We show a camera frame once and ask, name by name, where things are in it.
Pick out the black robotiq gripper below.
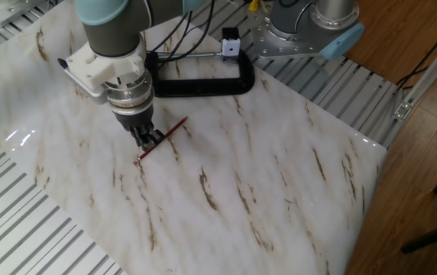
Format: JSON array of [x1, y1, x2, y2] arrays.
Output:
[[114, 105, 165, 152]]

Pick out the red pencil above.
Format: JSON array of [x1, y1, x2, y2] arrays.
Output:
[[132, 116, 189, 167]]

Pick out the glossy marble pattern sheet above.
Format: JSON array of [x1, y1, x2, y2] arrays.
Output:
[[0, 0, 388, 275]]

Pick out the black metal c-clamp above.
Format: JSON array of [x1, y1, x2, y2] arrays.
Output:
[[144, 49, 257, 98]]

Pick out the silver perforated mounting plate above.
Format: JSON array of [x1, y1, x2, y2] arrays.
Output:
[[0, 0, 50, 30]]

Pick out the black stool legs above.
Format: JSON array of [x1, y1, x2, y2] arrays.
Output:
[[400, 167, 437, 255]]

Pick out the black cable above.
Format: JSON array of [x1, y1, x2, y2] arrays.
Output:
[[151, 0, 216, 64], [395, 13, 437, 91]]

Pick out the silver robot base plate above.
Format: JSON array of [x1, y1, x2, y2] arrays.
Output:
[[249, 0, 321, 61]]

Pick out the aluminium frame post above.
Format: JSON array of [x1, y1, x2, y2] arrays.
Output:
[[381, 23, 437, 150]]

